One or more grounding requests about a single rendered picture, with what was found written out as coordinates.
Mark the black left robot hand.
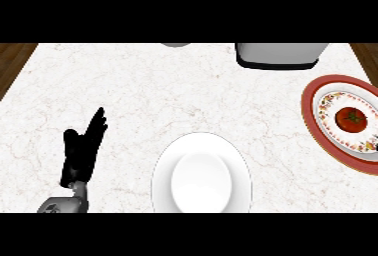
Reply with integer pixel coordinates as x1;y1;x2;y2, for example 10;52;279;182
59;106;109;189

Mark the plain white plate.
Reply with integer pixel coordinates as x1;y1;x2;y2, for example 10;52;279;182
151;132;254;214

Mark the floral rimmed white plate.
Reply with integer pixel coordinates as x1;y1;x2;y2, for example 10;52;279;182
315;83;378;163

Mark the red tomato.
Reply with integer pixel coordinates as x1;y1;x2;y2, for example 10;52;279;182
334;106;369;134

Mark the red round placemat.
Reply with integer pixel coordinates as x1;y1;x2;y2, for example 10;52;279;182
300;74;378;176

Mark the white and black appliance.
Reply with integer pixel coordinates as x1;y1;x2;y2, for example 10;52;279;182
233;43;329;71

